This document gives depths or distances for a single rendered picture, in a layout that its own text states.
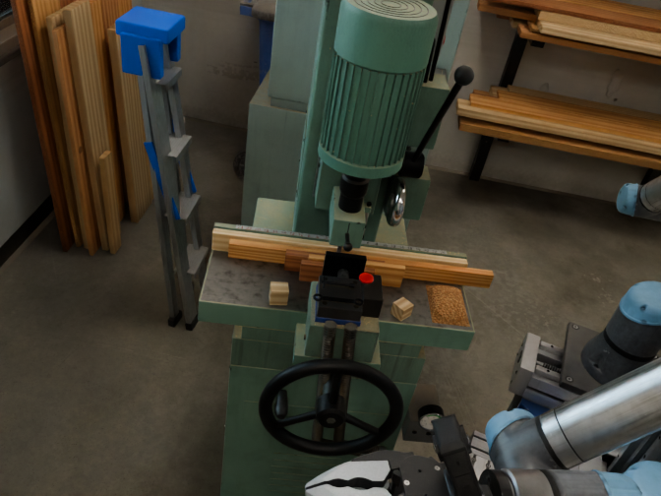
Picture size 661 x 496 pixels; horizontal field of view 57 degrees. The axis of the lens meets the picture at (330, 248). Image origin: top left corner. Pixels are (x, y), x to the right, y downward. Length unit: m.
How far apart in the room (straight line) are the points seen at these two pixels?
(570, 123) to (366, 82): 2.30
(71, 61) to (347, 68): 1.52
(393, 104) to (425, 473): 0.68
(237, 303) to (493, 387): 1.48
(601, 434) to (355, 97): 0.67
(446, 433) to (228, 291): 0.80
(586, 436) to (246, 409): 0.92
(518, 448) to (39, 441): 1.69
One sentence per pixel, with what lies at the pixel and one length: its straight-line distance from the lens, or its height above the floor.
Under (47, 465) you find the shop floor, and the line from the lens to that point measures 2.19.
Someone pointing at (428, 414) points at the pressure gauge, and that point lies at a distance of 1.47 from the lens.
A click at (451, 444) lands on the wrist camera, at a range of 0.62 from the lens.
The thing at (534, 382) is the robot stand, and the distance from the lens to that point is 1.57.
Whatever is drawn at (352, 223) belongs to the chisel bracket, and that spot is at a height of 1.06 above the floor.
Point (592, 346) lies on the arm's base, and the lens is 1.55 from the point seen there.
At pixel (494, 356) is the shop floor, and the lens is 2.69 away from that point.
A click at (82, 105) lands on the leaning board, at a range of 2.55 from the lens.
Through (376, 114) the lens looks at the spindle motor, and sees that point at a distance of 1.14.
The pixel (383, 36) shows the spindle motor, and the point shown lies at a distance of 1.08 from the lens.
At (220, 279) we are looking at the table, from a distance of 1.37.
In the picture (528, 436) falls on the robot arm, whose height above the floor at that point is 1.17.
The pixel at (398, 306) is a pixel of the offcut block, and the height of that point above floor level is 0.93.
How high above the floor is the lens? 1.80
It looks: 37 degrees down
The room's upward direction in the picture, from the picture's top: 11 degrees clockwise
